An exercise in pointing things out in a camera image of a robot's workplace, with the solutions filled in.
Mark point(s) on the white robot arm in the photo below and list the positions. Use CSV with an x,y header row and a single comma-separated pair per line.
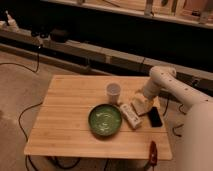
x,y
196,147

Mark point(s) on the white sponge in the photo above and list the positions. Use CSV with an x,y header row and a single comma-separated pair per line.
x,y
139,107

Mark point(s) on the black box on ledge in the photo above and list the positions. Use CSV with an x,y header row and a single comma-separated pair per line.
x,y
59,35

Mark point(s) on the white power strip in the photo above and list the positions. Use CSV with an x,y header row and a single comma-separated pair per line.
x,y
131,117

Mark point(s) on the white spray bottle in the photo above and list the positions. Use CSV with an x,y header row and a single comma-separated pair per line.
x,y
12,22

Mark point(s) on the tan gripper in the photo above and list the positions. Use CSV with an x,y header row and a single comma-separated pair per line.
x,y
147,103

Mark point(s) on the black smartphone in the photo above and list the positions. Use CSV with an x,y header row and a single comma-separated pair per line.
x,y
154,117

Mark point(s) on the wooden table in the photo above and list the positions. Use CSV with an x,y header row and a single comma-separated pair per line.
x,y
61,127

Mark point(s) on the translucent plastic cup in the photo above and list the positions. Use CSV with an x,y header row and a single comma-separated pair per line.
x,y
113,92

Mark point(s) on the green ceramic bowl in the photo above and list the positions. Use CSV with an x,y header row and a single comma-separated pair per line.
x,y
105,120

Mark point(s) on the red handled tool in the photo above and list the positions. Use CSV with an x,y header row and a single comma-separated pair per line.
x,y
153,154

